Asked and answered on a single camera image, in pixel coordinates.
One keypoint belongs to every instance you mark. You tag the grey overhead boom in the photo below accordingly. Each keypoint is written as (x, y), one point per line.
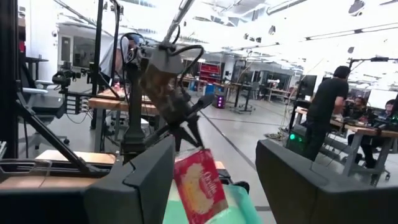
(177, 21)

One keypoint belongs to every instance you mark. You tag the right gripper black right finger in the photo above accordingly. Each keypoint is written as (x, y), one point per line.
(289, 186)

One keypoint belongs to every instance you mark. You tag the bright white monitor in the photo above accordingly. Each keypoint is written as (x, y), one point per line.
(381, 98)

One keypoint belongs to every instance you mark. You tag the purple lit computer case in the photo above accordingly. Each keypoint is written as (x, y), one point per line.
(220, 102)

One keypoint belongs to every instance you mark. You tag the black rig poles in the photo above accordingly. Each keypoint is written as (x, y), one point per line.
(98, 46)

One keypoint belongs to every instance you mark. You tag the black camera on mount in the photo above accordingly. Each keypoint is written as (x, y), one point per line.
(63, 77)

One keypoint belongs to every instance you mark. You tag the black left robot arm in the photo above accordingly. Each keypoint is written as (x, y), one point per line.
(133, 109)

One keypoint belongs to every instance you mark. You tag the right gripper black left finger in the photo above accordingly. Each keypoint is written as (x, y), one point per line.
(140, 193)

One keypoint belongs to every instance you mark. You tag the grey office chair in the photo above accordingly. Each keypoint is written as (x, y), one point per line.
(46, 99)

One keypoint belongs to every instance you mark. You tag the red shelf unit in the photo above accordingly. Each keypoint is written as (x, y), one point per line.
(210, 71)

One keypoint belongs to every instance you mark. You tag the black monitor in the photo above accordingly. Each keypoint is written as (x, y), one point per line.
(307, 85)

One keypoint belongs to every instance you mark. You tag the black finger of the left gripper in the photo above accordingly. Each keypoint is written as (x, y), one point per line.
(178, 140)
(195, 132)

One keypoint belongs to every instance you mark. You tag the black port box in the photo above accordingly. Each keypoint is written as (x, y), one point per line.
(77, 104)

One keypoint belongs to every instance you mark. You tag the wooden rig table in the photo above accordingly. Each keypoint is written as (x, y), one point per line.
(118, 104)

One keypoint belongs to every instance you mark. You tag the wooden work table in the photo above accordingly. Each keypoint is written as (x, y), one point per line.
(367, 130)

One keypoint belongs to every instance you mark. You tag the green lit computer case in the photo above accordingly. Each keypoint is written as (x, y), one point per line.
(295, 140)

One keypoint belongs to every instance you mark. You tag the person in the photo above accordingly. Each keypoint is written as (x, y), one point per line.
(326, 102)
(388, 107)
(109, 59)
(357, 107)

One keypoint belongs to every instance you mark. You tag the black overhead rig bar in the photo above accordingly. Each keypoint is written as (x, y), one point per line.
(379, 58)

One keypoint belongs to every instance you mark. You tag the red snack packet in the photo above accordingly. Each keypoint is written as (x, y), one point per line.
(199, 186)

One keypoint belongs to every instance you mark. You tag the black aluminium table frame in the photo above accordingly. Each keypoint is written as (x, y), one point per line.
(9, 77)

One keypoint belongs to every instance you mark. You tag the teal plastic tray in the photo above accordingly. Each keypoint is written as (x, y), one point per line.
(242, 211)

